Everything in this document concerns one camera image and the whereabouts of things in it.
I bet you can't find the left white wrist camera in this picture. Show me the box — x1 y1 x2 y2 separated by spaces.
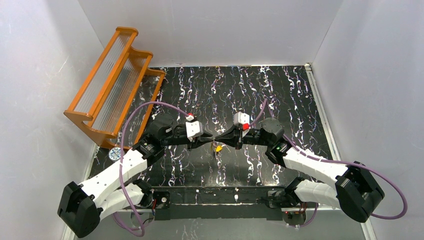
185 113 204 142

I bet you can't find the purple cable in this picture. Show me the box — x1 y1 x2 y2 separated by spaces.
250 98 408 228
112 101 195 238

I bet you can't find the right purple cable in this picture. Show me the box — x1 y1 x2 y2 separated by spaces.
250 98 408 228

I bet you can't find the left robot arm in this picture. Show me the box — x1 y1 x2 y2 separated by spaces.
57 114 213 238

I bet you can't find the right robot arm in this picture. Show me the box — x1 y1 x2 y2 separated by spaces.
215 117 385 223

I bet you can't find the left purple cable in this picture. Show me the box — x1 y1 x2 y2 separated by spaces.
112 101 195 238

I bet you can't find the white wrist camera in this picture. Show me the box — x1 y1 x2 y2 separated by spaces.
185 113 204 142
233 111 251 131

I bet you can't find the yellow tagged key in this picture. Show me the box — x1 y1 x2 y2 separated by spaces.
214 145 223 153

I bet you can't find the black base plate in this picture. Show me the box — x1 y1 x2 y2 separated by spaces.
120 186 307 221

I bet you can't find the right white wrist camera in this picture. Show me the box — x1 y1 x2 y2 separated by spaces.
233 111 251 131

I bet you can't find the orange wooden rack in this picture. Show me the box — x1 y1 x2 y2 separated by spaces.
64 26 166 149

